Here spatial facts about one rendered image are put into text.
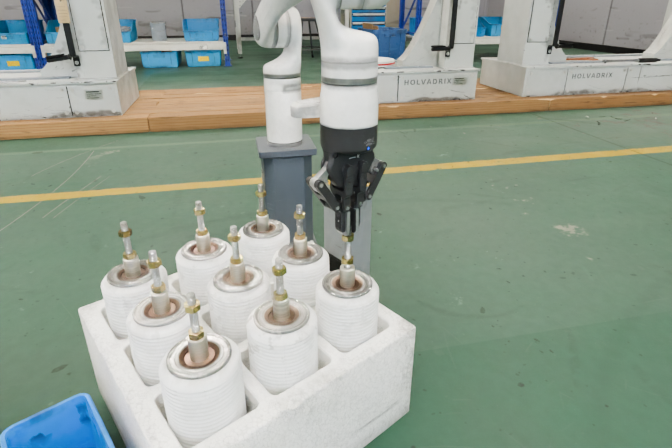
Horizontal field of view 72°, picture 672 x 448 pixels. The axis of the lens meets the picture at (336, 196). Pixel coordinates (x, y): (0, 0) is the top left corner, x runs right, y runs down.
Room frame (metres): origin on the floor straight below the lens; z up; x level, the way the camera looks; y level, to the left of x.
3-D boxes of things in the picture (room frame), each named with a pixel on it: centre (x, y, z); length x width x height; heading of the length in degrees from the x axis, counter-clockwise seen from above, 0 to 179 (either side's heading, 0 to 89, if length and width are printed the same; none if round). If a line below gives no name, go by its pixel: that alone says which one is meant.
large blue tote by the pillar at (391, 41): (5.40, -0.51, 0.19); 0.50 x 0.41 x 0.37; 17
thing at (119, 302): (0.61, 0.32, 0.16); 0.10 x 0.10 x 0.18
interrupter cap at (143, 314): (0.52, 0.24, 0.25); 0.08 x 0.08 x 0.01
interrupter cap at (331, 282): (0.58, -0.02, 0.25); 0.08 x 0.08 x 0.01
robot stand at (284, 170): (1.17, 0.13, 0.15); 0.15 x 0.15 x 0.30; 12
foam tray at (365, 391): (0.60, 0.15, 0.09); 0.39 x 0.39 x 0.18; 40
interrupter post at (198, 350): (0.43, 0.16, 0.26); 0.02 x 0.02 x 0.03
